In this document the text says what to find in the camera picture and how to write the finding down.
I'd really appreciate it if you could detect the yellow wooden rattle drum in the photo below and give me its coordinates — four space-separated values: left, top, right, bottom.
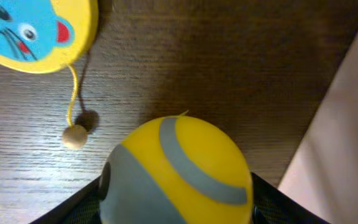
0 0 99 149

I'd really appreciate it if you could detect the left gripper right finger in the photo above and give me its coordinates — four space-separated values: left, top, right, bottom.
251 172 329 224

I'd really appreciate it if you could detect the pink cardboard box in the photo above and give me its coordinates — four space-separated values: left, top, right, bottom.
279 33 358 223

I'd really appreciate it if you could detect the yellow grey one-eyed ball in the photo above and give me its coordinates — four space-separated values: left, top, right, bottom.
99 115 253 223

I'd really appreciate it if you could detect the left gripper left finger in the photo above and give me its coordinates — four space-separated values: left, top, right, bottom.
30 177 101 224

